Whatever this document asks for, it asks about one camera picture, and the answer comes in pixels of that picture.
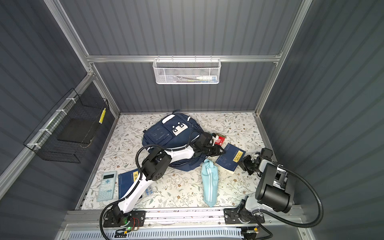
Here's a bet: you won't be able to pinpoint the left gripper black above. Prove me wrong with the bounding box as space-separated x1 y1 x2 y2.
201 144 227 157

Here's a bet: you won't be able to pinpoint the navy notebook yellow label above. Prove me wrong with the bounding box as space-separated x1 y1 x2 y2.
118 169 139 199
215 144 246 174

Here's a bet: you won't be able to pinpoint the navy blue student backpack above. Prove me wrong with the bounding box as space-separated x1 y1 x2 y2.
142 111 207 172

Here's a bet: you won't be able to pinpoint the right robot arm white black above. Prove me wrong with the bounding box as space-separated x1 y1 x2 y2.
238 148 296 223

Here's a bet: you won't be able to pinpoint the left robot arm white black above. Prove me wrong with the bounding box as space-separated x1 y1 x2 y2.
100 132 226 226

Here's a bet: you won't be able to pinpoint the red card pack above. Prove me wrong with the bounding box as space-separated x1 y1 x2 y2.
212 133 227 146

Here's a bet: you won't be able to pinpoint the light blue pencil pouch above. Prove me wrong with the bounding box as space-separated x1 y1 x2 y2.
201 159 219 208

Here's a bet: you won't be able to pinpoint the pens in white basket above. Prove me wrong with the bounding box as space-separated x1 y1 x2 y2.
175 76 218 83

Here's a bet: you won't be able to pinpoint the clear plastic ruler set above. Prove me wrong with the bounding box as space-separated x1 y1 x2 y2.
143 186 154 198

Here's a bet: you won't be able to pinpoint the light green calculator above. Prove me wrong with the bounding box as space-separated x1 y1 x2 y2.
97 171 117 202

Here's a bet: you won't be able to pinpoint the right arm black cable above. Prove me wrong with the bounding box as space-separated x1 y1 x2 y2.
254 155 325 240

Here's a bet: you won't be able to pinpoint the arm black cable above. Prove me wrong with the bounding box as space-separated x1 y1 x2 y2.
254 155 325 240
98 128 205 240

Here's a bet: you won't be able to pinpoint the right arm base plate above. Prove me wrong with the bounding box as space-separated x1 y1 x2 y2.
223 207 265 225

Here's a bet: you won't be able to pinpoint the white wire mesh basket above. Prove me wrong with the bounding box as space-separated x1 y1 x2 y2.
153 59 222 85

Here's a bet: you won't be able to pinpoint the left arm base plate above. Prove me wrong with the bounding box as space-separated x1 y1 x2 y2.
103 210 147 228

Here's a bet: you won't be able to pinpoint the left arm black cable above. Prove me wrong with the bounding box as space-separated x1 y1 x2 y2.
98 128 205 240

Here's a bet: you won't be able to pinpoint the black wire wall basket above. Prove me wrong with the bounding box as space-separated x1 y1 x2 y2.
24 90 109 164

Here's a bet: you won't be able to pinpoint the aluminium front rail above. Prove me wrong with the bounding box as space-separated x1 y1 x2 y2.
59 205 307 232

